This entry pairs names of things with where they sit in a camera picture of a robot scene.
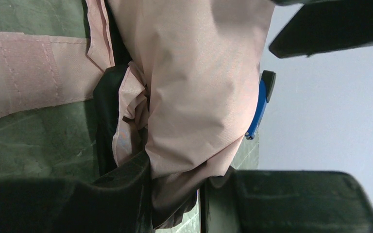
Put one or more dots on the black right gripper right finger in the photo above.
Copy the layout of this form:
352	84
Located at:
267	201

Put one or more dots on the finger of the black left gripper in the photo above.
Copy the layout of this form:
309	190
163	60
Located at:
322	26

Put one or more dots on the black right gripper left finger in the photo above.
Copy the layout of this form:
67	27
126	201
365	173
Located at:
117	202

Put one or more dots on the pink and black folding umbrella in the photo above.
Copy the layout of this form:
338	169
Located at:
86	85

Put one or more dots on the blue and black stapler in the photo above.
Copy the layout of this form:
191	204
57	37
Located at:
266	86

